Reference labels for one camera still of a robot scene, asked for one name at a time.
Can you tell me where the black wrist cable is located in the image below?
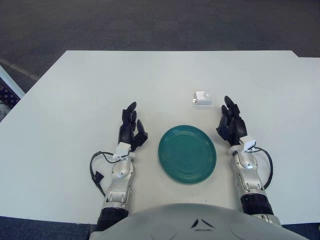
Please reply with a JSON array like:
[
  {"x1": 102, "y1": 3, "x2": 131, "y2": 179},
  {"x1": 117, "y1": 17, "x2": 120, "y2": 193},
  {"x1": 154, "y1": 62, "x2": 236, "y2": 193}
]
[
  {"x1": 251, "y1": 146, "x2": 274, "y2": 190},
  {"x1": 89, "y1": 150, "x2": 120, "y2": 199}
]

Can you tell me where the grey robot torso shell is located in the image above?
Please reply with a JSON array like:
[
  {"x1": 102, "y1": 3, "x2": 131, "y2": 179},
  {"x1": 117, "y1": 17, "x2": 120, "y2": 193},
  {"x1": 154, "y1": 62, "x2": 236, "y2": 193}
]
[{"x1": 89, "y1": 202, "x2": 305, "y2": 240}]

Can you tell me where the dark patterned mat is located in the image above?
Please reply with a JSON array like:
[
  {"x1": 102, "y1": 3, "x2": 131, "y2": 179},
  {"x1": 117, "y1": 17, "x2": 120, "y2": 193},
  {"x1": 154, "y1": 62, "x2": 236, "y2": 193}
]
[{"x1": 0, "y1": 76, "x2": 21, "y2": 123}]

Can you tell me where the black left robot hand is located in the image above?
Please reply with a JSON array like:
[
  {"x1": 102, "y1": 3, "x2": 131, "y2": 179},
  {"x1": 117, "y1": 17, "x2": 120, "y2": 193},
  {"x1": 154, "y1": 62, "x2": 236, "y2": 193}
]
[{"x1": 117, "y1": 101, "x2": 149, "y2": 152}]

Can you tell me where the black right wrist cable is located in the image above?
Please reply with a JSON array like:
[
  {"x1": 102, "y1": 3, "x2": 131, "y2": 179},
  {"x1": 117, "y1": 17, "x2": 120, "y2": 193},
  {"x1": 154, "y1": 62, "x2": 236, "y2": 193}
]
[{"x1": 251, "y1": 146, "x2": 274, "y2": 190}]

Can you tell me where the teal ceramic plate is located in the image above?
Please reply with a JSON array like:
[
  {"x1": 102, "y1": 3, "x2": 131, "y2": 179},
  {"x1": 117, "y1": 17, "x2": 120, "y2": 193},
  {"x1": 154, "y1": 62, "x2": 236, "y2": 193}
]
[{"x1": 157, "y1": 124, "x2": 218, "y2": 186}]

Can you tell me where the white charger plug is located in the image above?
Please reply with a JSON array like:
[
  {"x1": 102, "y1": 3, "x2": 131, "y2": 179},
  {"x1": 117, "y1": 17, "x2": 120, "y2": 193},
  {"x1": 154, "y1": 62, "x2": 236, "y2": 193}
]
[{"x1": 191, "y1": 90, "x2": 213, "y2": 107}]

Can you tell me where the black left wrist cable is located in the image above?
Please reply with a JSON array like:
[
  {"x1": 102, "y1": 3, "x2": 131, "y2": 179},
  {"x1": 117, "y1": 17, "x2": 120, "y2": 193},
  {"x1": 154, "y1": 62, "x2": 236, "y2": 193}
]
[{"x1": 89, "y1": 150, "x2": 120, "y2": 199}]

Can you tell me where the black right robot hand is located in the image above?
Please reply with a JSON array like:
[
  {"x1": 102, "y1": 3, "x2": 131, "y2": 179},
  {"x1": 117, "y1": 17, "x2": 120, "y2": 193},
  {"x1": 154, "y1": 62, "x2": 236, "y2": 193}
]
[{"x1": 215, "y1": 95, "x2": 248, "y2": 147}]

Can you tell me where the white frame bar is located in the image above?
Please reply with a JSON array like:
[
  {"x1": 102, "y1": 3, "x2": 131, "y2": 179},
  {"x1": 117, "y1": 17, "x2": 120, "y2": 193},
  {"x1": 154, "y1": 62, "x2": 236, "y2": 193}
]
[{"x1": 0, "y1": 64, "x2": 26, "y2": 100}]

